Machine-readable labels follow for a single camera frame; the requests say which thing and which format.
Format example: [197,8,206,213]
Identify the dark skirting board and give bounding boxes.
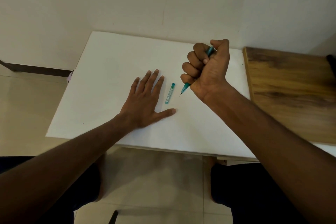
[0,59,73,78]

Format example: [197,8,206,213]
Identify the teal pencil lead case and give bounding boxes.
[164,83,176,105]

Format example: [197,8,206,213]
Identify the person's left leg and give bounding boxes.
[94,152,107,202]

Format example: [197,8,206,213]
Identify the black shorts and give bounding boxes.
[0,156,309,224]

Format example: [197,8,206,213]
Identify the person's left hand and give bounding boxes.
[119,69,176,130]

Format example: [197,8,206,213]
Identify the brown wooden table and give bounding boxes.
[243,46,336,145]

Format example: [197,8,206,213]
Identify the teal mechanical pencil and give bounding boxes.
[179,46,215,97]

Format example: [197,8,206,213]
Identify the person's right leg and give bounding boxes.
[205,156,219,204]

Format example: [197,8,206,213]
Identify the person's leg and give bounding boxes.
[205,156,219,204]
[94,152,107,202]

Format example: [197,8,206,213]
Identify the person's left forearm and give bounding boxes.
[0,113,132,224]

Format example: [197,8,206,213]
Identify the black slim object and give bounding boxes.
[108,210,119,224]

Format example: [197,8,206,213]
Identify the person's right hand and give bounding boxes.
[180,39,230,104]

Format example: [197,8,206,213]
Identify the black chair part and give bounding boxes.
[326,54,336,78]

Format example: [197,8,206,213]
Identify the person's right forearm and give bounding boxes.
[203,82,336,224]

